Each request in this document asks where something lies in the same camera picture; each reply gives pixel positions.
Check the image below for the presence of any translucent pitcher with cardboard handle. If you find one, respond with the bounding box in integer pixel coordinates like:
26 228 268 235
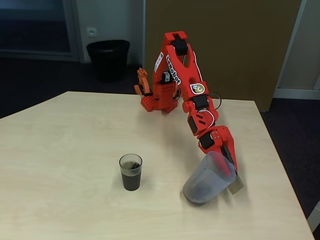
182 150 245 206

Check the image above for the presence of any clear drinking glass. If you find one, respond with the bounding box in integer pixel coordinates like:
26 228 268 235
118 153 143 192

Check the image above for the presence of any orange table clamp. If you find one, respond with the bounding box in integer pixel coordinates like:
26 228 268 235
133 67 154 97

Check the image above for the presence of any brown cork board panel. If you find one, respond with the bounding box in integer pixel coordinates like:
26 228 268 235
144 0 302 113

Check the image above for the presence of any grey furniture corner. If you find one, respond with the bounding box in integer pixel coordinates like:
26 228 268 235
306 199 320 235

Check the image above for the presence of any black waste bin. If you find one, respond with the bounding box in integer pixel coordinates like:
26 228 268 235
86 39 131 83

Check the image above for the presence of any grey framed glass partition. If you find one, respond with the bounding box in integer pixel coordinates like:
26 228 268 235
0 0 85 63

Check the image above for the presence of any white servo cable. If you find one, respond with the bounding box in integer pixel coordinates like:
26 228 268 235
190 47 217 126

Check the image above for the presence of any white door frame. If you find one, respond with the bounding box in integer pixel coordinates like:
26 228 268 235
272 0 320 101

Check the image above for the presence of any white wall socket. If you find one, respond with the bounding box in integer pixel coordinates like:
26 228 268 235
86 26 98 39

